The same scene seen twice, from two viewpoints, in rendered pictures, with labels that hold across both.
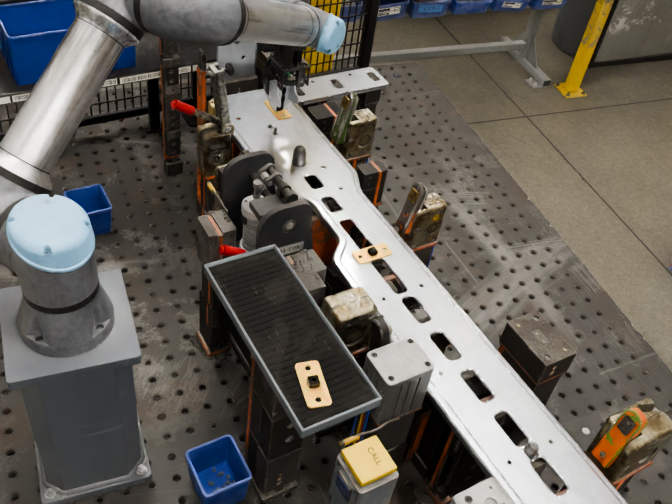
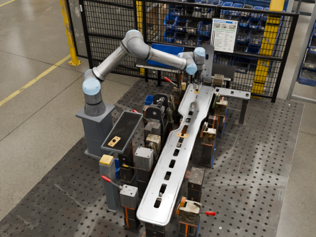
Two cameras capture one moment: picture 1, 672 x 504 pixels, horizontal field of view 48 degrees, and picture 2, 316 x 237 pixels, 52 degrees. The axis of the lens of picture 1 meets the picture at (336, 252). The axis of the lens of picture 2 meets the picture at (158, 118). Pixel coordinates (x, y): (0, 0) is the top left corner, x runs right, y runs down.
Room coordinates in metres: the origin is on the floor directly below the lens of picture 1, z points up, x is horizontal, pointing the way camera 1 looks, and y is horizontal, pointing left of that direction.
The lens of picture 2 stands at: (0.08, -1.30, 2.50)
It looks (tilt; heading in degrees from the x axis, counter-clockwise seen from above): 39 degrees down; 54
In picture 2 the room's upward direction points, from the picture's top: 1 degrees counter-clockwise
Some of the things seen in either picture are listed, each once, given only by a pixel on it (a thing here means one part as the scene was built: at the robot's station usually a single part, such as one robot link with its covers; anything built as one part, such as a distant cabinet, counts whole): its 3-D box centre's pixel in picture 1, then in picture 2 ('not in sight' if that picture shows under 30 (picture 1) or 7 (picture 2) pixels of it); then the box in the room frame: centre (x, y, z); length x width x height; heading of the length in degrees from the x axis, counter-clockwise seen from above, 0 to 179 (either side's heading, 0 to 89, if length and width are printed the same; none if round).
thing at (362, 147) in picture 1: (350, 169); (219, 119); (1.64, 0.00, 0.87); 0.12 x 0.09 x 0.35; 126
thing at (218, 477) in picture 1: (217, 476); (114, 168); (0.76, 0.15, 0.74); 0.11 x 0.10 x 0.09; 36
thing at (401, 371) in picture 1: (380, 427); (145, 174); (0.82, -0.14, 0.90); 0.13 x 0.10 x 0.41; 126
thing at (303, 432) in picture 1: (286, 330); (123, 130); (0.80, 0.06, 1.16); 0.37 x 0.14 x 0.02; 36
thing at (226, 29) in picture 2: not in sight; (223, 35); (2.07, 0.45, 1.30); 0.23 x 0.02 x 0.31; 126
